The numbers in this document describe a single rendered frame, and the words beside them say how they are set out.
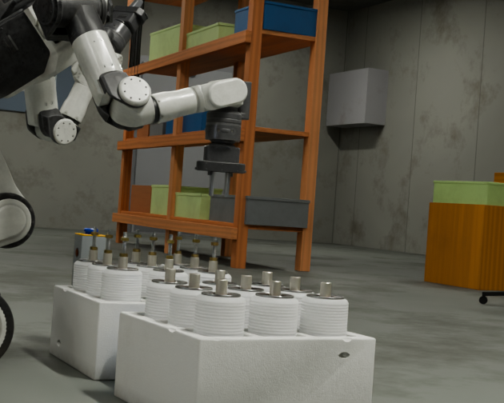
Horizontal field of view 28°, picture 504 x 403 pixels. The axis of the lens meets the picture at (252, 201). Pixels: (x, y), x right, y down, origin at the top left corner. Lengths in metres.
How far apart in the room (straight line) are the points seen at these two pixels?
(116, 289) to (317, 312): 0.58
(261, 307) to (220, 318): 0.10
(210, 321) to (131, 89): 0.71
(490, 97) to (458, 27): 1.06
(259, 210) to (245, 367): 4.90
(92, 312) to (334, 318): 0.64
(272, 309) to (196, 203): 5.63
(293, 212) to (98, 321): 4.59
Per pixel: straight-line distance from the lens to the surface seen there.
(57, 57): 2.59
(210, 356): 1.83
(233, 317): 1.87
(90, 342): 2.39
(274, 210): 6.78
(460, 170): 11.49
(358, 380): 2.01
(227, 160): 2.48
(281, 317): 1.93
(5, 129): 11.94
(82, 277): 2.60
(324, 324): 1.99
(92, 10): 2.49
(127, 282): 2.38
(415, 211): 12.11
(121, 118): 2.41
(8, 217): 2.58
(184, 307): 1.97
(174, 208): 7.98
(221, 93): 2.44
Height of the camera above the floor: 0.42
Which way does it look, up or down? level
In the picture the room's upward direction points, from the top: 4 degrees clockwise
